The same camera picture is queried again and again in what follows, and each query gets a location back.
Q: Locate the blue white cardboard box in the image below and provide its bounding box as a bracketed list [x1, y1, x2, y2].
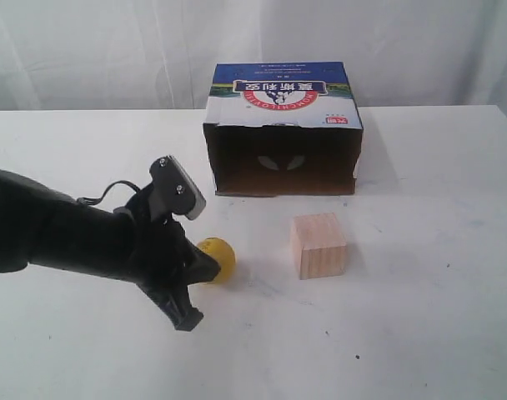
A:
[203, 62, 364, 197]

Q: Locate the white backdrop curtain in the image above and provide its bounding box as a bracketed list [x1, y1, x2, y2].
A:
[0, 1, 507, 114]

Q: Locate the black camera cable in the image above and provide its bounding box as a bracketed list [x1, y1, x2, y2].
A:
[78, 180, 144, 207]

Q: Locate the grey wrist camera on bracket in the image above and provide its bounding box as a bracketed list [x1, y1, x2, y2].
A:
[148, 155, 206, 221]

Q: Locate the yellow tennis ball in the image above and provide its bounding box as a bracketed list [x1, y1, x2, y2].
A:
[197, 237, 236, 284]

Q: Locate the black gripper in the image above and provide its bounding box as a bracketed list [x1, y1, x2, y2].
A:
[119, 185, 220, 332]

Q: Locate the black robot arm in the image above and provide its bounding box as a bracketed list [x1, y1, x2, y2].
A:
[0, 170, 221, 332]

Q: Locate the light wooden cube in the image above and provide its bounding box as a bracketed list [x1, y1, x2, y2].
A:
[290, 212, 347, 280]

